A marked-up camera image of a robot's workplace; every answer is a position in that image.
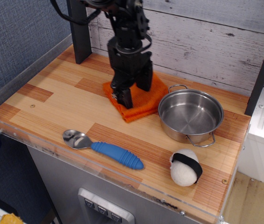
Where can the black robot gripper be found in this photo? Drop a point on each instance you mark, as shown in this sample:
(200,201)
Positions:
(135,68)

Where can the small steel saucepan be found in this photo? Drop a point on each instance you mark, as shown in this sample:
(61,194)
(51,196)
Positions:
(190,116)

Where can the clear acrylic table guard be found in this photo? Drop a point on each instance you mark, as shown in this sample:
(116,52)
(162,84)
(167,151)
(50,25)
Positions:
(83,149)

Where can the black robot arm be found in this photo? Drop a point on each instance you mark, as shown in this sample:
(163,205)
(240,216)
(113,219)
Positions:
(128,22)

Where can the dark grey left post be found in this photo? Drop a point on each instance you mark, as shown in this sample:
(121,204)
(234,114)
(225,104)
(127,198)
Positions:
(80,34)

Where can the grey cabinet control panel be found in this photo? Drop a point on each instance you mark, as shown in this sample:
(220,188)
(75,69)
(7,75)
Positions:
(111,211)

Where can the orange cloth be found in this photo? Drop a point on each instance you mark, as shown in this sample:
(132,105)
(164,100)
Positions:
(144,102)

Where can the white plush sushi toy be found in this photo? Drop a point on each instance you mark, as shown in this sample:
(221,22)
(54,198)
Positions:
(185,167)

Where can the blue handled metal spoon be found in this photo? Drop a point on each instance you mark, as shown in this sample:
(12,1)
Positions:
(78,140)

